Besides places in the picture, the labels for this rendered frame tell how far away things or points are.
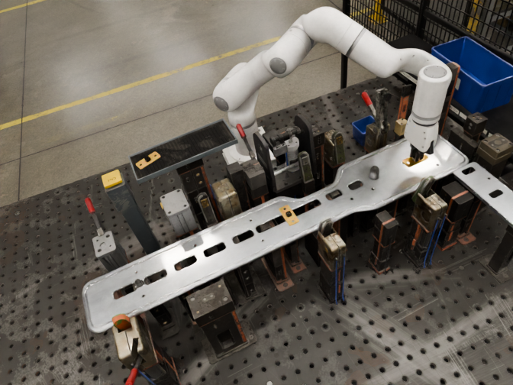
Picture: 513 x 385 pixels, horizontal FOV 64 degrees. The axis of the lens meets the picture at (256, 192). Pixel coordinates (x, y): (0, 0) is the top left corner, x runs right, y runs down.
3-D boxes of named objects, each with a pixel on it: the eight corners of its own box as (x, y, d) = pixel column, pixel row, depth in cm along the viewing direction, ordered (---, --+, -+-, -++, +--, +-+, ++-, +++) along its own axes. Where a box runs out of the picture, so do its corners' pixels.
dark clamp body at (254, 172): (260, 247, 168) (246, 185, 139) (247, 224, 176) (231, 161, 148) (284, 235, 170) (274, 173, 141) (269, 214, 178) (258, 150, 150)
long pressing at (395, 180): (91, 346, 119) (88, 344, 118) (80, 284, 133) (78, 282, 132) (473, 163, 144) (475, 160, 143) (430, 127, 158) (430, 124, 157)
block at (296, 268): (294, 274, 157) (288, 231, 136) (279, 249, 166) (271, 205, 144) (306, 268, 158) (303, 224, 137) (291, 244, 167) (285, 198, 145)
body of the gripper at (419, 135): (404, 111, 128) (399, 137, 136) (427, 128, 121) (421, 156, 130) (424, 101, 129) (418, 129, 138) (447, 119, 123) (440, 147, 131)
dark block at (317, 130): (315, 210, 176) (312, 136, 145) (307, 198, 181) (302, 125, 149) (325, 205, 177) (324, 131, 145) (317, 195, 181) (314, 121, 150)
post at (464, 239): (462, 246, 156) (485, 197, 134) (443, 225, 163) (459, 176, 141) (476, 239, 157) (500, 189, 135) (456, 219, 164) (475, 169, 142)
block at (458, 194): (440, 254, 155) (457, 208, 133) (420, 234, 162) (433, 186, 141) (460, 244, 156) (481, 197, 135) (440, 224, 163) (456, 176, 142)
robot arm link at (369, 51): (361, 33, 130) (441, 88, 129) (341, 60, 121) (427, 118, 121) (376, 11, 122) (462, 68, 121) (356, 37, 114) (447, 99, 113)
